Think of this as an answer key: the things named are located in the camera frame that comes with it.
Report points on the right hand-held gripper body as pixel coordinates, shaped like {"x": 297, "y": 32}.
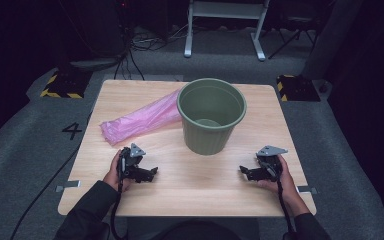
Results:
{"x": 270, "y": 166}

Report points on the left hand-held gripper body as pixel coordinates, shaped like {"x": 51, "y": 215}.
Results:
{"x": 128, "y": 163}

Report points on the pink plastic bag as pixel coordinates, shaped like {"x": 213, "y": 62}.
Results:
{"x": 140, "y": 120}

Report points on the green trash bin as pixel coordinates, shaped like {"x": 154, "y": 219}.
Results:
{"x": 206, "y": 140}

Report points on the person's left hand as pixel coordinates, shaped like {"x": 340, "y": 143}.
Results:
{"x": 112, "y": 176}

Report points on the person's right hand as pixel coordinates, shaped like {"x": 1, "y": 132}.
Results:
{"x": 288, "y": 190}

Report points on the person's torso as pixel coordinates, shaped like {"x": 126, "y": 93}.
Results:
{"x": 196, "y": 231}

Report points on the black yellow striped base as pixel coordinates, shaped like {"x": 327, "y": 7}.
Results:
{"x": 66, "y": 85}
{"x": 298, "y": 88}

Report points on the dark equipment stand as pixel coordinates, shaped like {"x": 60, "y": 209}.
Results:
{"x": 96, "y": 63}

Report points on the black tripod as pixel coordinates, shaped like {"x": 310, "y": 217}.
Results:
{"x": 286, "y": 43}

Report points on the white desk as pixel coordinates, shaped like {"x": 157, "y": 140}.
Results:
{"x": 225, "y": 10}

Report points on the metal table bracket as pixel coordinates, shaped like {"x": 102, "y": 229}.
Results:
{"x": 68, "y": 185}
{"x": 306, "y": 190}

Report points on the grey post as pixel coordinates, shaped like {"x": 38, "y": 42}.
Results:
{"x": 330, "y": 40}

